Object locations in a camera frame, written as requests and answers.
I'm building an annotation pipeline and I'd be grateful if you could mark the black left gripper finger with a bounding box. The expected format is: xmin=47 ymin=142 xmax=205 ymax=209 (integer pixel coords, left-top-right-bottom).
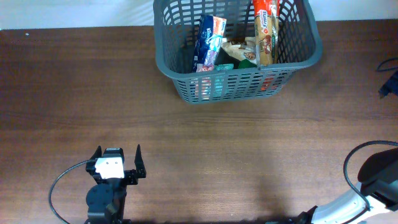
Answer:
xmin=85 ymin=146 xmax=102 ymax=173
xmin=134 ymin=144 xmax=146 ymax=179

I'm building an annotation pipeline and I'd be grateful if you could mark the teal wet wipes packet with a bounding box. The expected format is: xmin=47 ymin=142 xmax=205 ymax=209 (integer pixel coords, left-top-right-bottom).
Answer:
xmin=214 ymin=63 xmax=234 ymax=97

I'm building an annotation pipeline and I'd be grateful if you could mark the orange spaghetti packet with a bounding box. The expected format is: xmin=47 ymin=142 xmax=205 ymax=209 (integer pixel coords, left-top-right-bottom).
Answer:
xmin=252 ymin=0 xmax=280 ymax=91

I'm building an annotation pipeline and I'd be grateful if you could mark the green lid jar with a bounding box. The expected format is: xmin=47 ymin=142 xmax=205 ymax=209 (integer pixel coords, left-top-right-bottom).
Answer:
xmin=238 ymin=59 xmax=257 ymax=69

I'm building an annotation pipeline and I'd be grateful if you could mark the grey plastic basket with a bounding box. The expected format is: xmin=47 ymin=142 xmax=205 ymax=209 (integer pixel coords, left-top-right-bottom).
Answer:
xmin=153 ymin=0 xmax=322 ymax=104

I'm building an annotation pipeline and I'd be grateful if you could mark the colourful Kleenex tissue pack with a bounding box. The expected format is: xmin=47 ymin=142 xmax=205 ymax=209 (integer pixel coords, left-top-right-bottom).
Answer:
xmin=190 ymin=15 xmax=227 ymax=102

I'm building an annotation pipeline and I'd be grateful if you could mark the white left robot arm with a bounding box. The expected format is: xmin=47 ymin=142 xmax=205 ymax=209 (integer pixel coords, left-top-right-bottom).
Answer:
xmin=85 ymin=146 xmax=146 ymax=224

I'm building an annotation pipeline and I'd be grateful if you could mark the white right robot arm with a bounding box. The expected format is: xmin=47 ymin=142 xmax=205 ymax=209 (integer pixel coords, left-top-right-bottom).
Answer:
xmin=294 ymin=140 xmax=397 ymax=224

